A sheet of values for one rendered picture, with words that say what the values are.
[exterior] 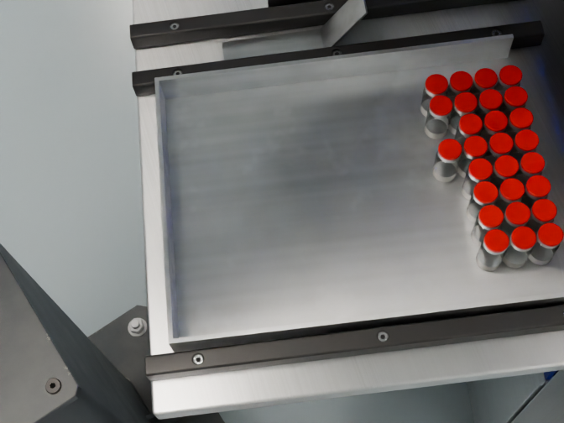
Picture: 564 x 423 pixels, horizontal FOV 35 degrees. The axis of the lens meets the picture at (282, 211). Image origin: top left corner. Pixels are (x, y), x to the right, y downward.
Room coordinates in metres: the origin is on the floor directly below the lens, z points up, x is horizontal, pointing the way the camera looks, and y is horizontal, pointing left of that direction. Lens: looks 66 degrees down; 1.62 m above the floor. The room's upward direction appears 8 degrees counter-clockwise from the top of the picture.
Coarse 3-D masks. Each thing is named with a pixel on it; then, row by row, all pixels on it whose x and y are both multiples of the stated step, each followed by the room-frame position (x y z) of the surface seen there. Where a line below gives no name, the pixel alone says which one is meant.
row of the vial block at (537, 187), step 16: (512, 80) 0.41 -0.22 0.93; (512, 96) 0.39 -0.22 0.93; (512, 112) 0.38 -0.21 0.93; (528, 112) 0.37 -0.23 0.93; (512, 128) 0.37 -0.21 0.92; (528, 128) 0.36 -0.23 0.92; (528, 144) 0.34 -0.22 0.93; (528, 160) 0.33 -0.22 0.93; (544, 160) 0.32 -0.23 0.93; (528, 176) 0.32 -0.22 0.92; (544, 176) 0.31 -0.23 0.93; (528, 192) 0.30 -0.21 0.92; (544, 192) 0.29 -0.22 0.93; (544, 208) 0.28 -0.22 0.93; (528, 224) 0.28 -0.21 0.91; (544, 224) 0.27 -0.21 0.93; (544, 240) 0.25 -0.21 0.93; (560, 240) 0.25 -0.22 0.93; (544, 256) 0.25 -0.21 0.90
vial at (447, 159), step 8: (440, 144) 0.35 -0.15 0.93; (448, 144) 0.35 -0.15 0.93; (456, 144) 0.35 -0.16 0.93; (440, 152) 0.35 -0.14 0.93; (448, 152) 0.35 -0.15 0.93; (456, 152) 0.34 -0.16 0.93; (440, 160) 0.34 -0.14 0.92; (448, 160) 0.34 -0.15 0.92; (456, 160) 0.34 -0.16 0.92; (440, 168) 0.34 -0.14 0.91; (448, 168) 0.34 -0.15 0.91; (456, 168) 0.34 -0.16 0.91; (440, 176) 0.34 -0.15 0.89; (448, 176) 0.34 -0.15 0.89
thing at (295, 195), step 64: (320, 64) 0.47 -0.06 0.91; (384, 64) 0.46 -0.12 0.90; (448, 64) 0.46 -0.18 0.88; (192, 128) 0.43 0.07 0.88; (256, 128) 0.42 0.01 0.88; (320, 128) 0.41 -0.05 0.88; (384, 128) 0.40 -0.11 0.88; (448, 128) 0.39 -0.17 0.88; (192, 192) 0.37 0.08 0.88; (256, 192) 0.36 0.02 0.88; (320, 192) 0.35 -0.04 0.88; (384, 192) 0.34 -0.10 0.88; (448, 192) 0.33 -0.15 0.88; (192, 256) 0.30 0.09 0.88; (256, 256) 0.29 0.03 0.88; (320, 256) 0.28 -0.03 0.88; (384, 256) 0.28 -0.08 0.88; (448, 256) 0.27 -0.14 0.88; (192, 320) 0.24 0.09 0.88; (256, 320) 0.23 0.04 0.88; (320, 320) 0.23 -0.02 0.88; (384, 320) 0.21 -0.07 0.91
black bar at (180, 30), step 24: (336, 0) 0.54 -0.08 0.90; (384, 0) 0.54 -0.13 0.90; (408, 0) 0.53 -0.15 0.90; (432, 0) 0.53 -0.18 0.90; (456, 0) 0.53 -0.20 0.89; (480, 0) 0.53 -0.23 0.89; (504, 0) 0.53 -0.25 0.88; (144, 24) 0.55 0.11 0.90; (168, 24) 0.54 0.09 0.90; (192, 24) 0.54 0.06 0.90; (216, 24) 0.54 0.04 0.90; (240, 24) 0.53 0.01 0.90; (264, 24) 0.53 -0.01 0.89; (288, 24) 0.53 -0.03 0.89; (312, 24) 0.53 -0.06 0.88
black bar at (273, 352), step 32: (448, 320) 0.20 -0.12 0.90; (480, 320) 0.20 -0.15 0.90; (512, 320) 0.20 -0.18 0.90; (544, 320) 0.19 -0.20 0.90; (192, 352) 0.21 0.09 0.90; (224, 352) 0.20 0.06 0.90; (256, 352) 0.20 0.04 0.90; (288, 352) 0.20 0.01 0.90; (320, 352) 0.19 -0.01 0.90; (352, 352) 0.19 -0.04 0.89
